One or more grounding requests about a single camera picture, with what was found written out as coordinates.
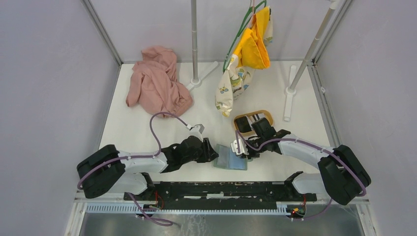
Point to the right metal rack pole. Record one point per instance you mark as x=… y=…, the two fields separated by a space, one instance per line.
x=296 y=72

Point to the yellow oval tray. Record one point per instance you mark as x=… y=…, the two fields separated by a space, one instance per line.
x=252 y=133

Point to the pink crumpled garment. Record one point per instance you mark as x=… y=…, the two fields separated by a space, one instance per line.
x=154 y=83

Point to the green clothes hanger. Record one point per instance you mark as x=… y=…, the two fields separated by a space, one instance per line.
x=243 y=25

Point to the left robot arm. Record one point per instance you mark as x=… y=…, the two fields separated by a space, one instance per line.
x=111 y=171

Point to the cartoon print children's garment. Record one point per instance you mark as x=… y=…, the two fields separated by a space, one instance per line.
x=248 y=56

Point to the metal rack pole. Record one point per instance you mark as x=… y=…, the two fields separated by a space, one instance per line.
x=296 y=72
x=197 y=77

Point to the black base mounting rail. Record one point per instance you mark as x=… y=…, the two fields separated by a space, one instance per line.
x=222 y=195

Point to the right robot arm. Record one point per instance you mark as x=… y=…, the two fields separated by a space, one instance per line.
x=340 y=174

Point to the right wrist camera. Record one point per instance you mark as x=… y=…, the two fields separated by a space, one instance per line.
x=239 y=148

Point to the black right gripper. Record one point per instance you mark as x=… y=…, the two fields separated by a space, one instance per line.
x=251 y=156

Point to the left metal rack pole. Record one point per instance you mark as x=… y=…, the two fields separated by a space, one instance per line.
x=197 y=77

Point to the black phone in tray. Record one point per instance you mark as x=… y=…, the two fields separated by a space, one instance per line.
x=243 y=124

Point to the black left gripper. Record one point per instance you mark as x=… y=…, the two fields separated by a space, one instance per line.
x=208 y=153

